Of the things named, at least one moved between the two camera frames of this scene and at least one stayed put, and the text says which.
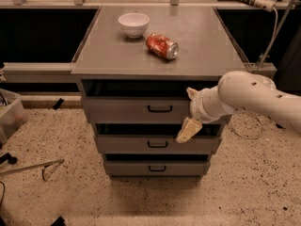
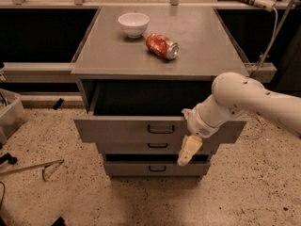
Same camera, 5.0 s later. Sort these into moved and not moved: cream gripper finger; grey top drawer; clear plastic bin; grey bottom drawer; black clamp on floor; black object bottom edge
Moved: grey top drawer; cream gripper finger
Not moved: black object bottom edge; clear plastic bin; grey bottom drawer; black clamp on floor
